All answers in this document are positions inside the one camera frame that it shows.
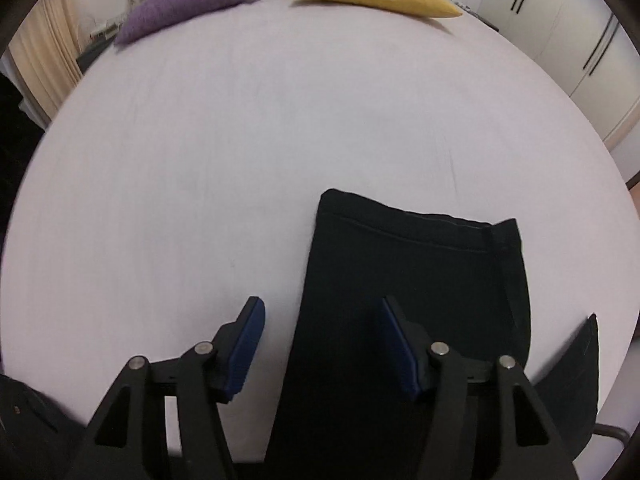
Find bed with white sheet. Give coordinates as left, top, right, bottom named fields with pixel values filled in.
left=0, top=0, right=629, bottom=464

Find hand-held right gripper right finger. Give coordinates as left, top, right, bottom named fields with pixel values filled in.
left=382, top=295, right=581, bottom=480

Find dark nightstand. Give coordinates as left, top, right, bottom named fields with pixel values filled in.
left=76, top=35, right=117, bottom=74

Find black pants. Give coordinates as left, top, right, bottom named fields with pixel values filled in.
left=265, top=188, right=599, bottom=480

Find purple pillow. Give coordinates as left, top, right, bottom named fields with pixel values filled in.
left=114, top=0, right=264, bottom=46

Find dark cloth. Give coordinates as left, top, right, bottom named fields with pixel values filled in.
left=0, top=374, right=87, bottom=480

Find white wardrobe with long handles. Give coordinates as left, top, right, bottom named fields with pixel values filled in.
left=475, top=0, right=640, bottom=147

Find dark metal chair frame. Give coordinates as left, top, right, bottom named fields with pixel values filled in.
left=592, top=422, right=632, bottom=447

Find beige curtain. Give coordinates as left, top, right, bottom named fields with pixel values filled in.
left=7, top=0, right=84, bottom=122

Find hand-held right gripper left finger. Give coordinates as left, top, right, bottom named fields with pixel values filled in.
left=62, top=296, right=266, bottom=480

